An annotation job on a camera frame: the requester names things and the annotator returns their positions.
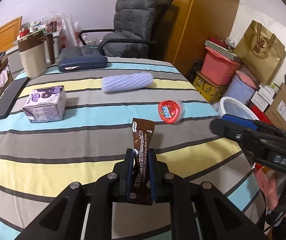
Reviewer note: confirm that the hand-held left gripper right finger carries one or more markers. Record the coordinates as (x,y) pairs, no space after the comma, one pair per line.
(153,175)

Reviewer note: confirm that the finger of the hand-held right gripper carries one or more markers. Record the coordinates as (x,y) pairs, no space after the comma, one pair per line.
(230,133)
(238,120)

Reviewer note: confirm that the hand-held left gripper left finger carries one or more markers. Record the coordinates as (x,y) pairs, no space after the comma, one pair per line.
(130,175)

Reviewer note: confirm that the white round trash bin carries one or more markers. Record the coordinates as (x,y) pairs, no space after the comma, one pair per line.
(221,110)

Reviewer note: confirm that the brown coffee sachet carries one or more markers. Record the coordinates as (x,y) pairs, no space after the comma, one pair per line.
(141,140)

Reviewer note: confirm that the person's right hand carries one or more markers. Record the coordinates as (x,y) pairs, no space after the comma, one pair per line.
(273,192)

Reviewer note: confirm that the translucent bin liner bag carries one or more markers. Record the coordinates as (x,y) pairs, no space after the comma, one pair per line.
(235,108)

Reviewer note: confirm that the red gift box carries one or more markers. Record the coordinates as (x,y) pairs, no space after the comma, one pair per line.
(260,116)

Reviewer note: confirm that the light blue cylindrical container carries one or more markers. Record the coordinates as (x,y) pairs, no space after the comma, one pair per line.
(238,92)

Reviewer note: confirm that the pink lid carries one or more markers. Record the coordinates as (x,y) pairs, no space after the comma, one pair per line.
(248,80)

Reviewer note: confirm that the yellow floral box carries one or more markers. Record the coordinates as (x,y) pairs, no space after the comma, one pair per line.
(208,90)

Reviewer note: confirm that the brown cardboard box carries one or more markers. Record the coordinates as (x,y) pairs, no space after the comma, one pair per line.
(280,107)

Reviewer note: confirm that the pink plastic tub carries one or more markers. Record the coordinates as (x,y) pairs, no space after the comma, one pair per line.
(218,67)

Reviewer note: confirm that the red lid jelly cup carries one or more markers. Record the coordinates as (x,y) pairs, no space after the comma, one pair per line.
(169,110)

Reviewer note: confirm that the striped box lid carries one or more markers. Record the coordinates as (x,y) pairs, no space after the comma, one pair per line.
(223,51)

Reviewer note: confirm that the gold paper bag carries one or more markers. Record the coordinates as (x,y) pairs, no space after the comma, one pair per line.
(260,52)

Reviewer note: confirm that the striped tablecloth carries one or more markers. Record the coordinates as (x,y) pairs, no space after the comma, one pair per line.
(57,160)

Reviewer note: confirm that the purple foam net sleeve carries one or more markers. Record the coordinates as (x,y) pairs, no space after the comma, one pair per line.
(128,82)

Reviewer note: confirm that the wooden wardrobe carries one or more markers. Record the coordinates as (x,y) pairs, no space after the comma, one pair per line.
(203,17)

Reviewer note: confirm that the purple milk carton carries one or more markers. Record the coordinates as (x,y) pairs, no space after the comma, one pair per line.
(45,105)

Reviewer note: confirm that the navy glasses case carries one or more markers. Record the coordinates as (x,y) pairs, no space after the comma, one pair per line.
(82,63)

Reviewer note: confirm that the black office chair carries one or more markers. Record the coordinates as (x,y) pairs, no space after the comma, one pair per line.
(165,17)

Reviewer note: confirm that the grey cushioned office chair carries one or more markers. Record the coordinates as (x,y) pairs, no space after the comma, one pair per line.
(133,22)

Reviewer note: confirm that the black phone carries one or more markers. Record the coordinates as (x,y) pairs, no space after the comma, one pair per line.
(7,97)

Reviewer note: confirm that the white plastic bag red print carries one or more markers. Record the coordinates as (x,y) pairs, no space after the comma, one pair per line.
(69,33)

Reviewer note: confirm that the wooden headboard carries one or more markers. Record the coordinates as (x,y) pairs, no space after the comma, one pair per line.
(0,37)

